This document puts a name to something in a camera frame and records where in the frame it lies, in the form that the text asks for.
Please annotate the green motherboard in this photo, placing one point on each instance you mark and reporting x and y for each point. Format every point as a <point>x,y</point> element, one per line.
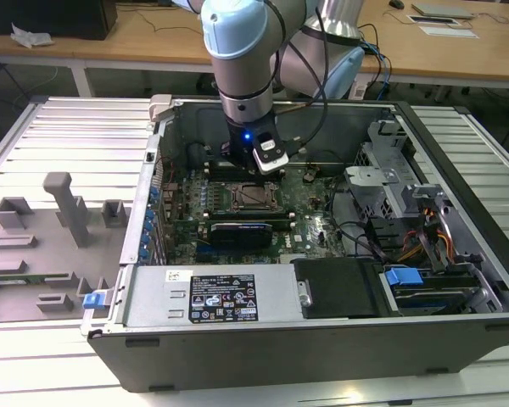
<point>314,237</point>

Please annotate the blue case latch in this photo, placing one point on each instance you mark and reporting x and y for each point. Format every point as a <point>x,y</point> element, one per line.
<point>91,301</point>

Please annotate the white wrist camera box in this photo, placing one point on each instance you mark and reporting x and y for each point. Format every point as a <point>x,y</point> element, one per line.
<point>271,161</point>

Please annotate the blue expansion slot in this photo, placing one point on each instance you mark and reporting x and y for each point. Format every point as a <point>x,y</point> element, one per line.
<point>205,254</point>

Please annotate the blue slot clip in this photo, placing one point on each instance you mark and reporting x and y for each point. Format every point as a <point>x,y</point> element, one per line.
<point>146,243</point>
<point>149,220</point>
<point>143,254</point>
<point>154,193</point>

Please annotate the black graphics card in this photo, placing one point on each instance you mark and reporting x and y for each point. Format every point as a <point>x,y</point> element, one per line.
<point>242,237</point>

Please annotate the black plastic drive cover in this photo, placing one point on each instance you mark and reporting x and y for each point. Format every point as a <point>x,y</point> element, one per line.
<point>339,288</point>

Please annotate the green RAM stick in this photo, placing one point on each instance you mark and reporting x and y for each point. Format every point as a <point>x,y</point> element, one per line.
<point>25,279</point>

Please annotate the CPU socket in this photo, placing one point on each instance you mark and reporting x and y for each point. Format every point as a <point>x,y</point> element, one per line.
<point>227,207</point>

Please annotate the white crumpled bag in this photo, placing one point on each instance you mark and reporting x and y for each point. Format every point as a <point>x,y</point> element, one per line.
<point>29,38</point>

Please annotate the white power adapter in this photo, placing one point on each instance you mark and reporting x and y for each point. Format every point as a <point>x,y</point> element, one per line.
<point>358,90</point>

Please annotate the wooden desk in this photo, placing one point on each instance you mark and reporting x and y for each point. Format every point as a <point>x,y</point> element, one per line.
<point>152,46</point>

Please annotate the black RAM slot bank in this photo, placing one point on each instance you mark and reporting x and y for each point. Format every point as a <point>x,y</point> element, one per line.
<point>216,170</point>
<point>254,215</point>

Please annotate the grey case latch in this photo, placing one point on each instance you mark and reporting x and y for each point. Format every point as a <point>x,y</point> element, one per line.
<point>161,106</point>

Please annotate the black open PC case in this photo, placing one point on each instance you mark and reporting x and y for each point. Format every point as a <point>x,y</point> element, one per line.
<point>280,352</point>

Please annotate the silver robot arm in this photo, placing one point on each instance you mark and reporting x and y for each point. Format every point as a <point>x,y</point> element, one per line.
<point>242,76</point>

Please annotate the black computer mouse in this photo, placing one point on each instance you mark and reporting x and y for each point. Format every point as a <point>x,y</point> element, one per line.
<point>396,3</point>

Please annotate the black computer tower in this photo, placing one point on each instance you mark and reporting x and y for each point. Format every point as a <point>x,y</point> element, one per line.
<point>46,17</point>

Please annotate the grey laptop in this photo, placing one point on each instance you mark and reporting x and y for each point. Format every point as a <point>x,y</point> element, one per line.
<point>443,10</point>

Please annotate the hard disk in blue carrier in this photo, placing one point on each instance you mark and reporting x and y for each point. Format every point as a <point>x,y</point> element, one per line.
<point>403,276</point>

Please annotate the silver power supply box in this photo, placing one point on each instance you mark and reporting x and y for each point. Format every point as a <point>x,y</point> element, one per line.
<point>152,297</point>

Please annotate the silver perforated drive cage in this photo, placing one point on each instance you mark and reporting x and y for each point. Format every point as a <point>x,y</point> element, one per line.
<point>373,180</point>

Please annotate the grey parts rack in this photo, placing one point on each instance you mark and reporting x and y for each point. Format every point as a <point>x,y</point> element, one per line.
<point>34,263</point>

